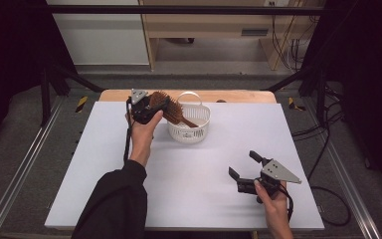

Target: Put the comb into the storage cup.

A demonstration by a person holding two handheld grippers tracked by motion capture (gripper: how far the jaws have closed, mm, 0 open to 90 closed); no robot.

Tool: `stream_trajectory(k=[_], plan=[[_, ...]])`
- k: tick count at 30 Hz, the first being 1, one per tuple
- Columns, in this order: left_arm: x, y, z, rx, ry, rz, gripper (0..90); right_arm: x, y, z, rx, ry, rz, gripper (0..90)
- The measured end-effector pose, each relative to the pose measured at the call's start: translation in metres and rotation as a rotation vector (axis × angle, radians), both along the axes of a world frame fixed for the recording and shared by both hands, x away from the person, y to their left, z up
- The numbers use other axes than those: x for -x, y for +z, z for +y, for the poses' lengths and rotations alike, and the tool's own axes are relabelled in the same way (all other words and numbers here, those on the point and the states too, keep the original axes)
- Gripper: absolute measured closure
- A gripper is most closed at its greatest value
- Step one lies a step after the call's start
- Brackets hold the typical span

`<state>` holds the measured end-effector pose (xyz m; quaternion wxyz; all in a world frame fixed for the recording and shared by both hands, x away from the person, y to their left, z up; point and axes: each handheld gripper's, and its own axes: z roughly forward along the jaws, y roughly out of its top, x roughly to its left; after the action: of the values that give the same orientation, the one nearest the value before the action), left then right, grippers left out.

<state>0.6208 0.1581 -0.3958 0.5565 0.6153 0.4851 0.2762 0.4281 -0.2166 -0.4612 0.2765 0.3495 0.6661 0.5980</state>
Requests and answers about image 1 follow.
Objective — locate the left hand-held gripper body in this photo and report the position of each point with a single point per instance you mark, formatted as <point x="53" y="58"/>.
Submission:
<point x="141" y="111"/>

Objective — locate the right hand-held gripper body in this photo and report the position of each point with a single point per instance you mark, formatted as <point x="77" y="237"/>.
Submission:
<point x="277" y="172"/>

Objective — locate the brown wooden hairbrush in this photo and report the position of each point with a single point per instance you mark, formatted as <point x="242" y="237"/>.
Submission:
<point x="172" y="109"/>

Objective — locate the white slotted plastic basket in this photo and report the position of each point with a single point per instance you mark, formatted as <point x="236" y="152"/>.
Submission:
<point x="190" y="134"/>

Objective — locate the person's left hand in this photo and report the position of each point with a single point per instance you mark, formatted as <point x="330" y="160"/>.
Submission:
<point x="141" y="139"/>

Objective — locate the person's right hand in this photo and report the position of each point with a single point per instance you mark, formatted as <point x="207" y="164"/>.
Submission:
<point x="277" y="209"/>

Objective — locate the yellow black floor tape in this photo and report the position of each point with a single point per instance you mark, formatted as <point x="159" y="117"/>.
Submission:
<point x="293" y="104"/>
<point x="81" y="104"/>

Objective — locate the white cabinet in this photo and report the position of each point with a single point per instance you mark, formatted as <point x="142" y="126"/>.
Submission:
<point x="99" y="36"/>

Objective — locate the light wooden desk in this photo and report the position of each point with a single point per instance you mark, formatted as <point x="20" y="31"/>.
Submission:
<point x="205" y="25"/>

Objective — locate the black metal stand leg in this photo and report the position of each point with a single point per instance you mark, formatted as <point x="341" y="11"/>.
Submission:
<point x="46" y="96"/>
<point x="320" y="93"/>

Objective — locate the dark rectangular desk plate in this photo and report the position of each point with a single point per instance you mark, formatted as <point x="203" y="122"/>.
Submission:
<point x="254" y="32"/>

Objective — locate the black curtain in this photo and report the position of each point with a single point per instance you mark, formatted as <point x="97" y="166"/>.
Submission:
<point x="10" y="59"/>
<point x="371" y="66"/>

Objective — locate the white power socket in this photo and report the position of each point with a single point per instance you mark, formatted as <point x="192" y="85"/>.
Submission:
<point x="277" y="3"/>

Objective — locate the aluminium floor rail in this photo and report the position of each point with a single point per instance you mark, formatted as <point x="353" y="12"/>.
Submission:
<point x="348" y="176"/>
<point x="16" y="172"/>

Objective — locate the black horizontal frame bar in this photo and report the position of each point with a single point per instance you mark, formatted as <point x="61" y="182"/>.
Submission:
<point x="179" y="10"/>

